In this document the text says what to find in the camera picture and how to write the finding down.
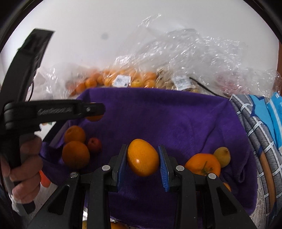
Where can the orange fruit behind left gripper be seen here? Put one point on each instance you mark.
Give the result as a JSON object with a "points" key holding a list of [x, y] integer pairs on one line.
{"points": [[94, 118]]}

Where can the blue grey plaid cloth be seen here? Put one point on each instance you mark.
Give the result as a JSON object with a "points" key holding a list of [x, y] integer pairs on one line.
{"points": [[256, 115]]}

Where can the orange tangerine lower left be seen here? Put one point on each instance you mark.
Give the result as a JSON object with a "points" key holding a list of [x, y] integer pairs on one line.
{"points": [[75, 154]]}

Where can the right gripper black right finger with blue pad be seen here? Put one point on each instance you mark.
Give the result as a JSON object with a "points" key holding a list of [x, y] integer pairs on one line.
{"points": [[202, 201]]}

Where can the yellow-green small fruit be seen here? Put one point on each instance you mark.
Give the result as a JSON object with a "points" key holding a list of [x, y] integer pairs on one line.
{"points": [[223, 156]]}

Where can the person's left hand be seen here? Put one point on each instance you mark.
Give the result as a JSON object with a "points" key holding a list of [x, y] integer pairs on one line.
{"points": [[28, 174]]}

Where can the orange tangerine with stem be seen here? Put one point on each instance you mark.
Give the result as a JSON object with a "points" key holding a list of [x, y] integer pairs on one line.
{"points": [[203, 164]]}

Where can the orange kumquat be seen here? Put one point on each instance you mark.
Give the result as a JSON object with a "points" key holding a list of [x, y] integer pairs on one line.
{"points": [[142, 158]]}

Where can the small red fruit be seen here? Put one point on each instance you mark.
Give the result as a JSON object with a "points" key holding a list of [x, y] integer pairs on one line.
{"points": [[94, 144]]}

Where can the clear plastic bag right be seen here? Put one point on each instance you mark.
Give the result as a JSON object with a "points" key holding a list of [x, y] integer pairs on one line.
{"points": [[214, 65]]}

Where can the purple towel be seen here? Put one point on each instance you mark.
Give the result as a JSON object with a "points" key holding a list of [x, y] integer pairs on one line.
{"points": [[186, 123]]}

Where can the orange tangerine upper left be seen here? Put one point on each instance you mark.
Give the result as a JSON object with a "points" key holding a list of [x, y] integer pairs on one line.
{"points": [[74, 133]]}

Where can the white barcode label left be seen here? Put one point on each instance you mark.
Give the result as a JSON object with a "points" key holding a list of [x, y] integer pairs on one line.
{"points": [[122, 81]]}

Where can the white barcode label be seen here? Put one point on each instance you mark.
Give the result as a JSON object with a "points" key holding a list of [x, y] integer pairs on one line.
{"points": [[122, 81], [182, 82]]}

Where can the white barcode label right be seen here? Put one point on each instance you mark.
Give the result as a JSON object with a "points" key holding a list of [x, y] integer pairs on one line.
{"points": [[182, 82]]}

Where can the clear plastic bag of oranges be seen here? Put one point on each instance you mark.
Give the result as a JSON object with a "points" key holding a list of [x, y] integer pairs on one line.
{"points": [[67, 80]]}

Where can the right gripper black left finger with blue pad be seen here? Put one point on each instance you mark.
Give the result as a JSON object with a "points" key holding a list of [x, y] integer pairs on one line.
{"points": [[64, 208]]}

